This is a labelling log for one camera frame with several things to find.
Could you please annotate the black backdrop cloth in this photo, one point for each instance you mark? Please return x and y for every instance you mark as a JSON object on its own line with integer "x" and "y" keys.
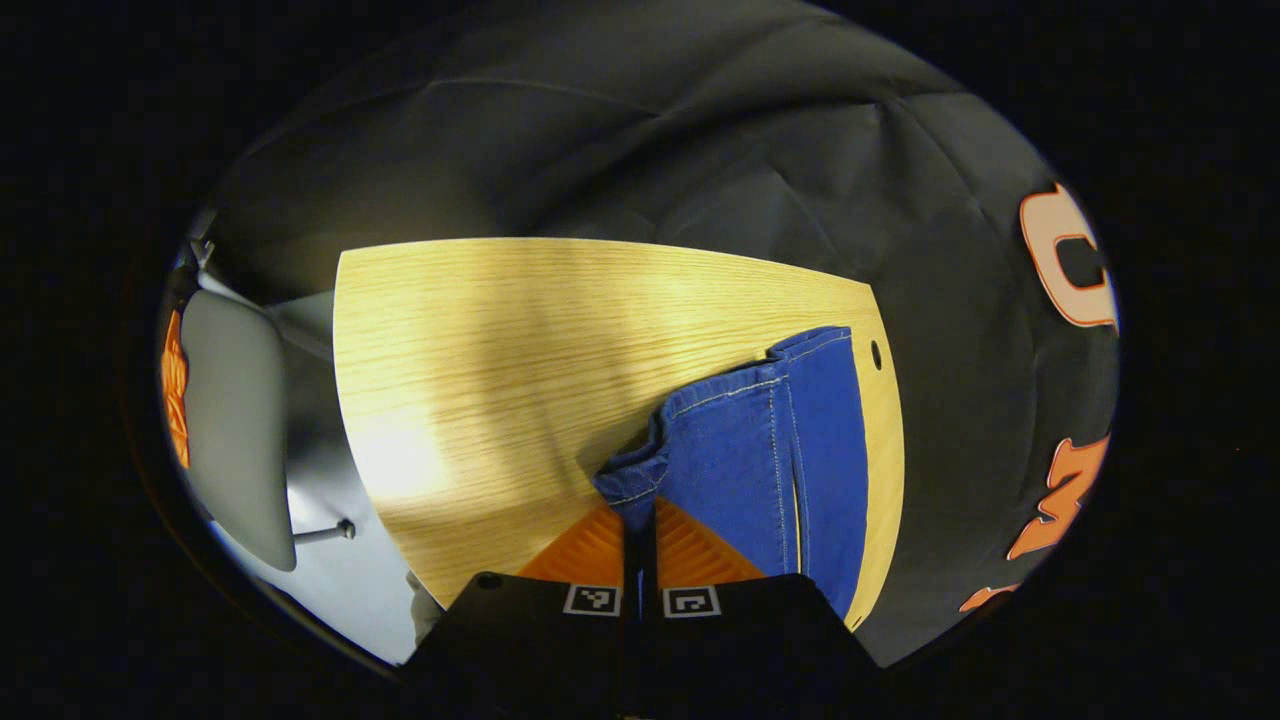
{"x": 700, "y": 150}

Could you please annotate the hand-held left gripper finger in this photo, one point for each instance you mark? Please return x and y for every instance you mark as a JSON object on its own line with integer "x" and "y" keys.
{"x": 649, "y": 570}
{"x": 630, "y": 570}

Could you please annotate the blue denim jeans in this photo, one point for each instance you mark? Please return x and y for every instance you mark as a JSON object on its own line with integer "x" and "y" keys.
{"x": 740, "y": 470}

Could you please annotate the orange ribbed object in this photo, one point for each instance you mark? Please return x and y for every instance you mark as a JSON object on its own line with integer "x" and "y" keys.
{"x": 175, "y": 390}

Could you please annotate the grey chair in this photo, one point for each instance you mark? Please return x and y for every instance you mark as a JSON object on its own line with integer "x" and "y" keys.
{"x": 235, "y": 420}

